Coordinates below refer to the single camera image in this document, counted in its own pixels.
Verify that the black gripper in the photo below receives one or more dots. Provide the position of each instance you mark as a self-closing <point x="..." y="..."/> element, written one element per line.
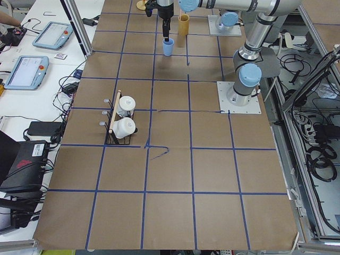
<point x="165" y="11"/>

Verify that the light blue plastic cup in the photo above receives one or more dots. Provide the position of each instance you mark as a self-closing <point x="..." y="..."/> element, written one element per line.
<point x="168" y="46"/>

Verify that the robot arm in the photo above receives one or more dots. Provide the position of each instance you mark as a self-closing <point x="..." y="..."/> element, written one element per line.
<point x="247" y="71"/>

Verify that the wooden cup tree stand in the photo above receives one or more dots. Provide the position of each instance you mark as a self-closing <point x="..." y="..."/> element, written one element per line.
<point x="141" y="4"/>

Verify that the bamboo chopstick holder cup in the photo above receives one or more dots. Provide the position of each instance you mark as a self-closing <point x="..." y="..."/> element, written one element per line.
<point x="183" y="24"/>

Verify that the white mug far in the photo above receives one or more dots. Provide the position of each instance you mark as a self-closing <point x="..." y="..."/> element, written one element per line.
<point x="126" y="106"/>

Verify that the white mug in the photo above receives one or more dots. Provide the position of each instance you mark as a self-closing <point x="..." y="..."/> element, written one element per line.
<point x="124" y="127"/>
<point x="126" y="106"/>

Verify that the teach pendant far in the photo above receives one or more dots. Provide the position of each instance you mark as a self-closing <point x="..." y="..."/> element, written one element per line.
<point x="53" y="36"/>

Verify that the teach pendant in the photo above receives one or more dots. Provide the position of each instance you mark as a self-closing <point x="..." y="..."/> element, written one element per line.
<point x="53" y="36"/>
<point x="28" y="73"/>

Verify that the white mug near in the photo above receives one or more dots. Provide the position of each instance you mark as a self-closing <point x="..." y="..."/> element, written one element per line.
<point x="124" y="127"/>

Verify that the teach pendant near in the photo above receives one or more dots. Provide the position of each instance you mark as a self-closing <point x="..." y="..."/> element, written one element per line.
<point x="28" y="73"/>

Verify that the black power adapter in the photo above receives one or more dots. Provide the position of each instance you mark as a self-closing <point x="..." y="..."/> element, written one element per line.
<point x="43" y="129"/>

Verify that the black computer box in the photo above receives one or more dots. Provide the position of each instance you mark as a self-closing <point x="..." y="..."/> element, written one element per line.
<point x="22" y="164"/>

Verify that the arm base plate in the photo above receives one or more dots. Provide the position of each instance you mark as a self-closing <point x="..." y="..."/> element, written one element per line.
<point x="224" y="25"/>
<point x="231" y="102"/>

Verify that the aluminium frame post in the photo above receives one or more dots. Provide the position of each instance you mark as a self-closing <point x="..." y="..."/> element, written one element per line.
<point x="73" y="15"/>

